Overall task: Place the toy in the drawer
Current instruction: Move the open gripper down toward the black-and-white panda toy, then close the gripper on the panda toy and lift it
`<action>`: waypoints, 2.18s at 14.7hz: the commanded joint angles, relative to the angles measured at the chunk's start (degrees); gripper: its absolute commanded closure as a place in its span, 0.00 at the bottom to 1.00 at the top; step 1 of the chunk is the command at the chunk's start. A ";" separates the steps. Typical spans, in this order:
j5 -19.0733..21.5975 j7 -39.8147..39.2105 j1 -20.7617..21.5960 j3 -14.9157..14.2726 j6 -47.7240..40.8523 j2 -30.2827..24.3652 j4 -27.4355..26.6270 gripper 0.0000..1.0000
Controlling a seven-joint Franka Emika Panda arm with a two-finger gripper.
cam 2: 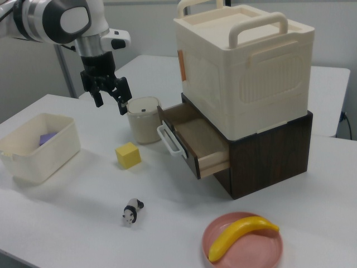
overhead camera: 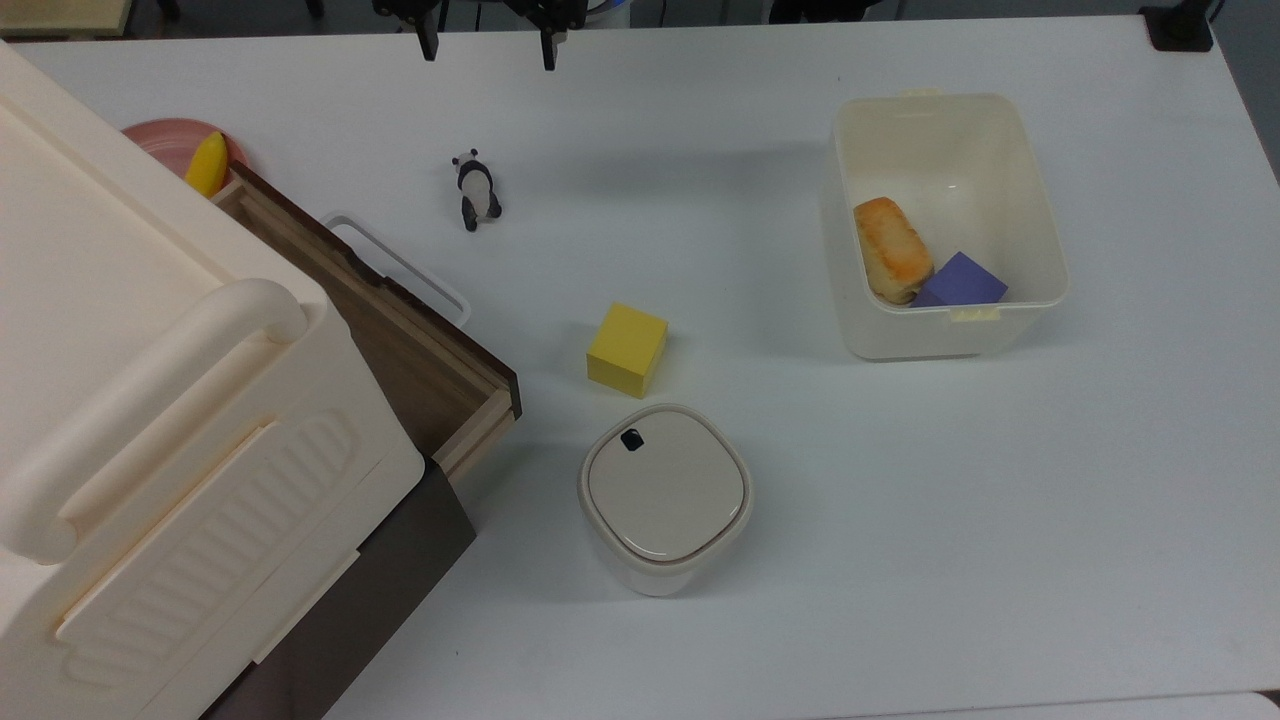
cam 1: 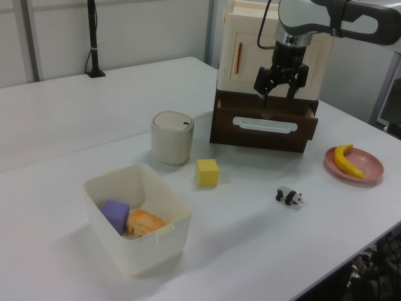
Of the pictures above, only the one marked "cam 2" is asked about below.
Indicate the purple cube block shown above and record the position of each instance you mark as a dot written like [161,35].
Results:
[47,138]

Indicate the white open plastic bin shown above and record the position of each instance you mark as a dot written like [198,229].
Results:
[36,148]

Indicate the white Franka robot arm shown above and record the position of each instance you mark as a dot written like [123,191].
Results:
[50,19]

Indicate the pink plate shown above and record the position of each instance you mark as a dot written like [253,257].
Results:
[251,245]

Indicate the grey metal frame post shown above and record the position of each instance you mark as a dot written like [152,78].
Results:
[66,72]

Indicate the dark wood drawer cabinet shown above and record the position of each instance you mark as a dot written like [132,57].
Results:
[267,159]

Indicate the yellow cube block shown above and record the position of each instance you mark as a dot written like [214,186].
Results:
[127,155]

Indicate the black and white panda toy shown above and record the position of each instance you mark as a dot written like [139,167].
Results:
[131,211]

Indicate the beige lidded trash bin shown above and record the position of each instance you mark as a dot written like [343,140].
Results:
[143,123]

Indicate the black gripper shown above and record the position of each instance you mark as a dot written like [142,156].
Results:
[97,67]

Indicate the cream plastic storage box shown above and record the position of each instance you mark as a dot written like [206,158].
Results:
[240,69]

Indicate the yellow toy banana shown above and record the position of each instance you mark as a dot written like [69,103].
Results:
[240,234]

